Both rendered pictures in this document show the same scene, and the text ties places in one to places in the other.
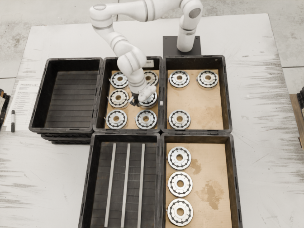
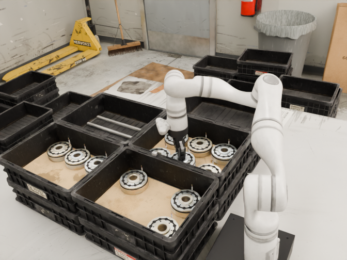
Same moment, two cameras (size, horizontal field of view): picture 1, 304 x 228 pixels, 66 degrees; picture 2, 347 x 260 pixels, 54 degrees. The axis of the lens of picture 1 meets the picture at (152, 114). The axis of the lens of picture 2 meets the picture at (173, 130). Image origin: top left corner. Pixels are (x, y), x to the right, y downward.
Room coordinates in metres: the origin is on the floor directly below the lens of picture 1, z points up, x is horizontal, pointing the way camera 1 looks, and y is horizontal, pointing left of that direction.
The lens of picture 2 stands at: (0.91, -0.95, 1.69)
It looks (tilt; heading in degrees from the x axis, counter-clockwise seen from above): 34 degrees down; 112
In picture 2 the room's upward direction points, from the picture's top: 4 degrees counter-clockwise
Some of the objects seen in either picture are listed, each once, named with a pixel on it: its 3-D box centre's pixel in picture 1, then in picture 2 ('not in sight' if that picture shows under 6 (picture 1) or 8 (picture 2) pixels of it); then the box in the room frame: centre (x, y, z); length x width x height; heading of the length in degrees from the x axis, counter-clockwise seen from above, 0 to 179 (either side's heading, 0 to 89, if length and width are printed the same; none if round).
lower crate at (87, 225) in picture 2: not in sight; (150, 221); (0.50, -0.21, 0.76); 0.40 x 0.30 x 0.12; 167
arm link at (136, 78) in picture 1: (131, 69); (175, 93); (0.53, 0.04, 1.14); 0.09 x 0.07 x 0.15; 109
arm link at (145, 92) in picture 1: (140, 84); (172, 119); (0.52, 0.02, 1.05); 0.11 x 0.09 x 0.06; 32
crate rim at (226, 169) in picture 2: (130, 92); (190, 141); (0.57, 0.08, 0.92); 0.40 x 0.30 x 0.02; 167
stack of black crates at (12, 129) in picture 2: not in sight; (24, 146); (-0.76, 0.47, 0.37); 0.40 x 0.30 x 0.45; 79
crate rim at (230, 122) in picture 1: (194, 92); (145, 188); (0.50, -0.21, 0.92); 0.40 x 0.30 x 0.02; 167
